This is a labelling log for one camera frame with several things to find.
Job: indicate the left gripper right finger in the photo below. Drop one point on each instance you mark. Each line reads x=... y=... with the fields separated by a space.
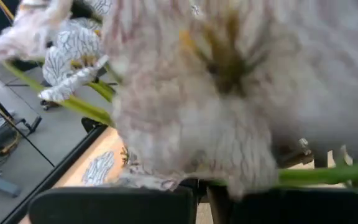
x=322 y=208

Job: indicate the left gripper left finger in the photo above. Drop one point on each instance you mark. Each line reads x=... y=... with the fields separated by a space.
x=113 y=205

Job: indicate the black vertical pole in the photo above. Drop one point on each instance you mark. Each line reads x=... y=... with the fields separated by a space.
x=57 y=174

